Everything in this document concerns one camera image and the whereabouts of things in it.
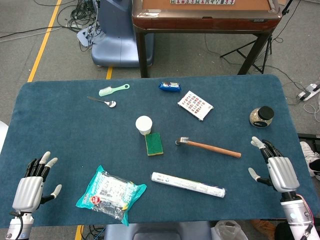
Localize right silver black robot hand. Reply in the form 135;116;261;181
247;136;300;194

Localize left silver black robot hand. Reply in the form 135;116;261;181
11;150;63;213

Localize wooden handle claw hammer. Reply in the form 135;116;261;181
174;136;242;159

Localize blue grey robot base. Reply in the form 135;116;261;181
90;0;155;68

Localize green yellow sponge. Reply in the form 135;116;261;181
144;132;164;157

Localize white sneaker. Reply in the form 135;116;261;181
299;141;320;177

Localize glass jar black lid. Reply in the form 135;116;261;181
249;105;275;128

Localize white rounded object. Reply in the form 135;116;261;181
0;120;10;153

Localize blue table cloth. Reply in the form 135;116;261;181
0;74;315;229

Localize clear plastic bag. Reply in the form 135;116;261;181
211;219;248;240

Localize teal plastic snack package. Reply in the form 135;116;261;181
75;164;148;227

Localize white power strip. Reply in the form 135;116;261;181
296;82;320;102

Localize white rolled bag tube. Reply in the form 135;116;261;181
150;171;227;199

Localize white card pack red prints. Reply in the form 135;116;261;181
177;90;215;122

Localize metal spoon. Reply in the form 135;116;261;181
86;96;117;109

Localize black tripod stand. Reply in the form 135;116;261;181
219;0;295;75

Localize mint green hair brush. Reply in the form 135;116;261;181
98;83;131;97

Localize blue grey robot chassis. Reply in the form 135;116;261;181
103;221;213;240

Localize white paper cup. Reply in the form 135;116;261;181
135;115;153;136

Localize blue cookie packet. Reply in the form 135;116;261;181
158;81;182;93

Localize brown mahjong table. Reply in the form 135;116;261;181
131;0;283;78

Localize row of mahjong tiles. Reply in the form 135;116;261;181
170;0;236;6

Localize black flat base plate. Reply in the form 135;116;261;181
298;133;320;143

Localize white coiled cable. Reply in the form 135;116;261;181
303;93;320;116

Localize white cable hub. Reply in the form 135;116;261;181
76;26;96;48

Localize black cable bundle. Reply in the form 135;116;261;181
56;0;101;52

